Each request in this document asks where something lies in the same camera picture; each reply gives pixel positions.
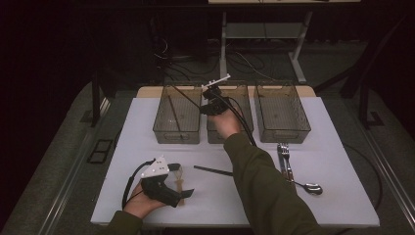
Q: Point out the metal rail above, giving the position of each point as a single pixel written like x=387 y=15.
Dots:
x=77 y=163
x=394 y=182

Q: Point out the person's left hand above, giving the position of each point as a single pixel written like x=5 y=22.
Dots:
x=140 y=204

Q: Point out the small wooden spoon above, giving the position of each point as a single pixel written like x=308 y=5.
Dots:
x=179 y=182

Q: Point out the metal spoon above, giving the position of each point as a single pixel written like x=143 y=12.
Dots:
x=313 y=188

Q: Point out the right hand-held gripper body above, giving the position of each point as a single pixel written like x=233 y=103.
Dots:
x=217 y=103

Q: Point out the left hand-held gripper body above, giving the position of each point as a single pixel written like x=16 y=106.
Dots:
x=160 y=191

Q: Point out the clear grey plastic bin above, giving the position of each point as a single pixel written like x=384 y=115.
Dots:
x=241 y=93
x=187 y=124
x=280 y=112

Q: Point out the black metal stand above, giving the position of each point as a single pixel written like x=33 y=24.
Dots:
x=363 y=107

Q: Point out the person's right hand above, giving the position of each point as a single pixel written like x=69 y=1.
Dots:
x=225 y=125

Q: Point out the white metal desk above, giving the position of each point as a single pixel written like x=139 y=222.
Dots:
x=223 y=49

